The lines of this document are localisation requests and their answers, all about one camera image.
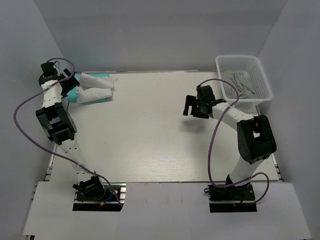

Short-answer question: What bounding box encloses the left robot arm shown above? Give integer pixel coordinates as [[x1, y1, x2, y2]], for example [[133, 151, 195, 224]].
[[35, 61, 106, 200]]

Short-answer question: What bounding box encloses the grey t shirt in basket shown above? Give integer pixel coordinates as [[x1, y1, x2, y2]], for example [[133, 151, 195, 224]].
[[221, 70, 256, 99]]

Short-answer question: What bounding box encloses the white t shirt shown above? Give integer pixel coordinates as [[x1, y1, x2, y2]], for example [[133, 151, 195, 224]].
[[76, 72, 115, 104]]

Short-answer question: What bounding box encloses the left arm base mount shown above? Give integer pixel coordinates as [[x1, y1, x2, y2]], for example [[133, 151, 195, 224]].
[[72, 184, 122, 212]]

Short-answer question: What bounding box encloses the folded teal t shirt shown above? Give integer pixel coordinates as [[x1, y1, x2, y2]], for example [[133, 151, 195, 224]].
[[67, 73, 112, 103]]

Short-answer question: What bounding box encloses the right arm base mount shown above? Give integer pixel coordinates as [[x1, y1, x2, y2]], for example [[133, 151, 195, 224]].
[[204, 183, 257, 213]]

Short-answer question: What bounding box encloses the white plastic laundry basket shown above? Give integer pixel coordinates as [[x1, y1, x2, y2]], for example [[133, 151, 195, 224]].
[[215, 55, 273, 108]]

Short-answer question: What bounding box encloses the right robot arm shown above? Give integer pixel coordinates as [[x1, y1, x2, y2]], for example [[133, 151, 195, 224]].
[[182, 85, 277, 200]]

